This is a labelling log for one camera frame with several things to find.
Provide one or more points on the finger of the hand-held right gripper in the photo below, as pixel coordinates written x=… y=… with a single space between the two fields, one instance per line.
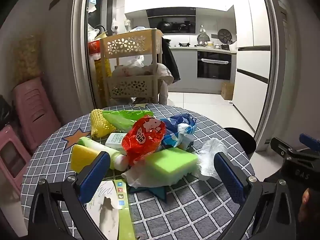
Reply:
x=281 y=147
x=308 y=140

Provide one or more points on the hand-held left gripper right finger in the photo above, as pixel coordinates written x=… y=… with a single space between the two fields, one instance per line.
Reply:
x=228 y=177

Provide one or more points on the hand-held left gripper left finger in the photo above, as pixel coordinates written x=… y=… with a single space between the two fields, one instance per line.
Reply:
x=94 y=177

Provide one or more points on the yellow sponge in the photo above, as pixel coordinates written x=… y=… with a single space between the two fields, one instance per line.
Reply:
x=82 y=157

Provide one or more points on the green and white tube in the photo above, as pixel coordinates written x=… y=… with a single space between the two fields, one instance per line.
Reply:
x=100 y=146

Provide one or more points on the black trash bin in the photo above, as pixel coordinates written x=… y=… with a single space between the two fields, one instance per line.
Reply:
x=242 y=140

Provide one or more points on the green and white carton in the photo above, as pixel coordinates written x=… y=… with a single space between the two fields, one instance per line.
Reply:
x=115 y=140

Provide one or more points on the light green sponge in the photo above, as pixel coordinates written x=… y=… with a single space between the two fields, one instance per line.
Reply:
x=170 y=165

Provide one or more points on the person's right hand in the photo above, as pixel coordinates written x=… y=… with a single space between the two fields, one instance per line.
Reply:
x=307 y=201

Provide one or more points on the white crumpled plastic wrap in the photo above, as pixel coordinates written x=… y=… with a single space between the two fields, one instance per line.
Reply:
x=210 y=155

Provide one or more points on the white and green tissue packet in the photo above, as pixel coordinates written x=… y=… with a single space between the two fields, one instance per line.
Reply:
x=105 y=212

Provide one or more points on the yellow foam net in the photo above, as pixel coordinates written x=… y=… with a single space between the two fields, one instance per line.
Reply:
x=98 y=122

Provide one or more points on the red snack packet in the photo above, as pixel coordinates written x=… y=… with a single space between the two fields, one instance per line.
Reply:
x=142 y=137

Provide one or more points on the green plastic bag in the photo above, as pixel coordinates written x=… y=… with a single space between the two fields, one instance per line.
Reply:
x=122 y=120

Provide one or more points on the grey checked tablecloth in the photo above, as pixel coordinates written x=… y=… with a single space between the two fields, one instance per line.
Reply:
x=175 y=212

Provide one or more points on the blue plastic bag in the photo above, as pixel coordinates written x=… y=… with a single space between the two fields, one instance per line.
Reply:
x=175 y=122

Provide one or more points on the cardboard box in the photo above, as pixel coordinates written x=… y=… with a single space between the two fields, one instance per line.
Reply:
x=227 y=91

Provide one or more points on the white refrigerator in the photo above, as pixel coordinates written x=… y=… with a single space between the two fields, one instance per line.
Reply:
x=252 y=67

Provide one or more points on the pink plastic stool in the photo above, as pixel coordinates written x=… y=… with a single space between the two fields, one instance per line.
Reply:
x=35 y=110
x=12 y=155

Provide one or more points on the black built-in oven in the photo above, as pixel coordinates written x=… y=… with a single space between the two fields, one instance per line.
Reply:
x=213 y=66

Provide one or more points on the black bag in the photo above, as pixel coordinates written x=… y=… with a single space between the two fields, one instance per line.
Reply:
x=5 y=112

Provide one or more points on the white hanging bag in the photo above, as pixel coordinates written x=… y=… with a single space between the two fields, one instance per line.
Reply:
x=165 y=80

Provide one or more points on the white plastic bags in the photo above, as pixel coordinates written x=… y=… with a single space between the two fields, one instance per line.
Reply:
x=135 y=66

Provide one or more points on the white lower kitchen cabinets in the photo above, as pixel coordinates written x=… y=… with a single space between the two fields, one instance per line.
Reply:
x=185 y=65

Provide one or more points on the round metal steamer tray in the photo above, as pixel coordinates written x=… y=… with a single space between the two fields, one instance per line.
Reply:
x=224 y=35

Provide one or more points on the red plastic container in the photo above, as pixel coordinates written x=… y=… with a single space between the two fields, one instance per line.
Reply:
x=94 y=47

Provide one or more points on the black hanging jacket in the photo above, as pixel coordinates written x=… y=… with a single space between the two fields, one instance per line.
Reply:
x=171 y=60

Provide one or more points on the round metal pot lid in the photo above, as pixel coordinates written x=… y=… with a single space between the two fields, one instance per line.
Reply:
x=203 y=40

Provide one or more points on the yellow patterned bag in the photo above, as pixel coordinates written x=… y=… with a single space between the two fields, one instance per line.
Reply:
x=26 y=60

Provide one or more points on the beige plastic trolley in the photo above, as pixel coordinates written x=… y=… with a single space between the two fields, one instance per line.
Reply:
x=130 y=45

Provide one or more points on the black range hood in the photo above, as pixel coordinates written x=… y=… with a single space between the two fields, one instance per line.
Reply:
x=172 y=17

